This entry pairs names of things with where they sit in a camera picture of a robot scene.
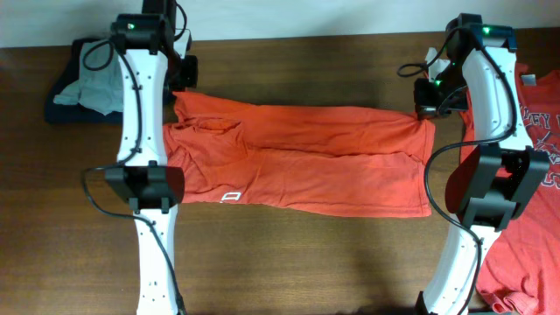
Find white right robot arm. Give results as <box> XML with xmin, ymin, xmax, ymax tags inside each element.
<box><xmin>414</xmin><ymin>13</ymin><xmax>549</xmax><ymax>315</ymax></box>

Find orange Fram t-shirt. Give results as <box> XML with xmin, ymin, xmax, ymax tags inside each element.
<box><xmin>163</xmin><ymin>92</ymin><xmax>435</xmax><ymax>218</ymax></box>

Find red soccer t-shirt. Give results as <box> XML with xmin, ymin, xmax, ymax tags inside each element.
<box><xmin>476</xmin><ymin>64</ymin><xmax>559</xmax><ymax>315</ymax></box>

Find dark navy folded garment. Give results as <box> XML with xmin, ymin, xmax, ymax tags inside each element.
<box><xmin>44</xmin><ymin>38</ymin><xmax>130</xmax><ymax>125</ymax></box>

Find light grey folded shirt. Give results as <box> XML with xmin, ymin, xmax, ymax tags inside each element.
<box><xmin>53</xmin><ymin>40</ymin><xmax>123</xmax><ymax>116</ymax></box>

